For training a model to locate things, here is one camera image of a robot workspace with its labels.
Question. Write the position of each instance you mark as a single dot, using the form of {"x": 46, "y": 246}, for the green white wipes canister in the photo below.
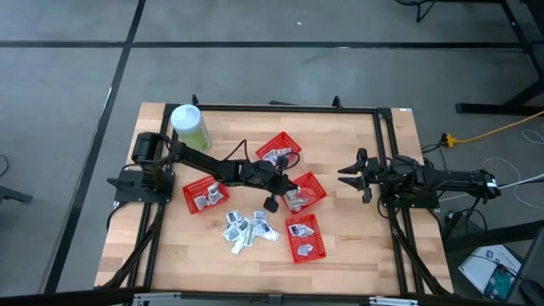
{"x": 189, "y": 125}

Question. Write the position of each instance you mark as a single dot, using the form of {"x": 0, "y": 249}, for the black desk frame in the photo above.
{"x": 489, "y": 108}

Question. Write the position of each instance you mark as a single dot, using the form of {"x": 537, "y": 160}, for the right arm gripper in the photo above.
{"x": 372, "y": 174}

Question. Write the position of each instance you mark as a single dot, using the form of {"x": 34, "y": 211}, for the black chair base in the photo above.
{"x": 420, "y": 13}

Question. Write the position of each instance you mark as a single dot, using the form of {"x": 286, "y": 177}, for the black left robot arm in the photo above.
{"x": 204, "y": 160}

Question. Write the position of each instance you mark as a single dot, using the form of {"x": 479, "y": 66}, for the silver aluminium bracket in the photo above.
{"x": 157, "y": 299}
{"x": 393, "y": 302}

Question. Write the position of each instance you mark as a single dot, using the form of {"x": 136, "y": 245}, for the long plain white packet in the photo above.
{"x": 238, "y": 246}

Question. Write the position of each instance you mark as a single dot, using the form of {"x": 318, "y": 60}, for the red plastic slotted basket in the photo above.
{"x": 193, "y": 189}
{"x": 316, "y": 244}
{"x": 280, "y": 138}
{"x": 316, "y": 191}

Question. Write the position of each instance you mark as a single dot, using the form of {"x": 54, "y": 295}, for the green striped white packet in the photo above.
{"x": 297, "y": 197}
{"x": 250, "y": 237}
{"x": 294, "y": 206}
{"x": 306, "y": 194}

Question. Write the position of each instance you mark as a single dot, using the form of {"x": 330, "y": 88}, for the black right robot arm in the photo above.
{"x": 459, "y": 178}

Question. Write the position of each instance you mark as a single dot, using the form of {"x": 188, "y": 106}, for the black floor beam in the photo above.
{"x": 489, "y": 236}

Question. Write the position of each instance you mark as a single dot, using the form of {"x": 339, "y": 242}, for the black camera crossbar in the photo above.
{"x": 212, "y": 296}

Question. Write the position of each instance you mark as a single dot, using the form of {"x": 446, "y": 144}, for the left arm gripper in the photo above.
{"x": 261, "y": 174}

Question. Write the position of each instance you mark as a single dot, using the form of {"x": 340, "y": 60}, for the black chair leg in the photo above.
{"x": 13, "y": 195}

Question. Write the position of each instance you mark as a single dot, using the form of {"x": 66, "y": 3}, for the white paper booklet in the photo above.
{"x": 480, "y": 268}

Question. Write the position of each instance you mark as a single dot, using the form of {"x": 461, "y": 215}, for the teal circuit board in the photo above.
{"x": 499, "y": 285}

